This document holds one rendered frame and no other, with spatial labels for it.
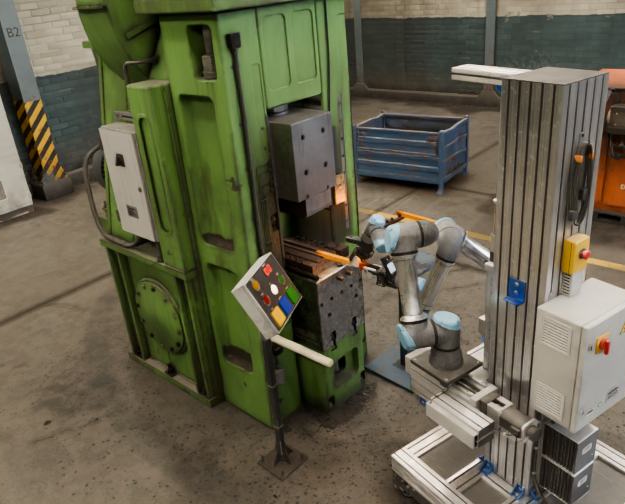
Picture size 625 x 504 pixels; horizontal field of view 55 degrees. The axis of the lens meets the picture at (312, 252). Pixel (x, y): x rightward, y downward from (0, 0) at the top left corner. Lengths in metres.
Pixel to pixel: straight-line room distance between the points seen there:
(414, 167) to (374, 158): 0.53
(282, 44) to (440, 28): 8.42
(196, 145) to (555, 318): 1.92
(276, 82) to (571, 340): 1.78
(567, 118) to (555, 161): 0.14
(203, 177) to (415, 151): 4.08
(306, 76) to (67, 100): 6.09
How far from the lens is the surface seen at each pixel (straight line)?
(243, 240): 3.05
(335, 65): 3.37
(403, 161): 7.08
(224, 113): 2.88
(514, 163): 2.30
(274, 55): 3.05
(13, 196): 8.09
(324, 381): 3.59
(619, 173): 6.23
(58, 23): 8.95
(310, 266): 3.25
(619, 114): 5.95
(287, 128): 2.96
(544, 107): 2.19
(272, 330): 2.74
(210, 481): 3.49
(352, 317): 3.56
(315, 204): 3.15
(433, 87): 11.60
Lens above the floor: 2.43
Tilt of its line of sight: 25 degrees down
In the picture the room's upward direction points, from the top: 6 degrees counter-clockwise
